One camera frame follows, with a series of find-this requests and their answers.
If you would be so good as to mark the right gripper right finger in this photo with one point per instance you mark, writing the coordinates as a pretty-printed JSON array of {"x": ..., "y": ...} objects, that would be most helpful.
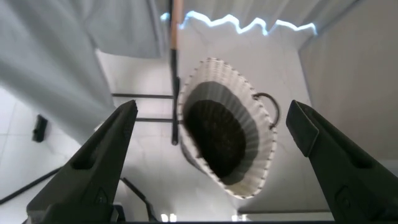
[{"x": 357, "y": 180}]

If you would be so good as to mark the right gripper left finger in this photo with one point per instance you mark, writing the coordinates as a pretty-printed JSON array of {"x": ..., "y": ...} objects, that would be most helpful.
[{"x": 87, "y": 174}]

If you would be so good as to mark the pale grey shorts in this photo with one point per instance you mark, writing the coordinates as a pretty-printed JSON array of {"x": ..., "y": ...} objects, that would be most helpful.
[{"x": 46, "y": 62}]

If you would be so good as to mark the black power adapter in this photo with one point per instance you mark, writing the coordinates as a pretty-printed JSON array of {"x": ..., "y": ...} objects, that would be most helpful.
[{"x": 39, "y": 129}]

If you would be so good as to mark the white curtain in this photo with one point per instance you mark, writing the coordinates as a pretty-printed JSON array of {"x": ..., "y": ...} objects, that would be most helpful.
[{"x": 280, "y": 9}]

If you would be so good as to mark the white laundry basket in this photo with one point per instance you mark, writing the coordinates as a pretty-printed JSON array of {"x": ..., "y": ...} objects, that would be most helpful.
[{"x": 264, "y": 149}]

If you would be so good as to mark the pink clothes hanger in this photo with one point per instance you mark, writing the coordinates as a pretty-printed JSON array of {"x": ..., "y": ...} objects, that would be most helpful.
[{"x": 176, "y": 25}]

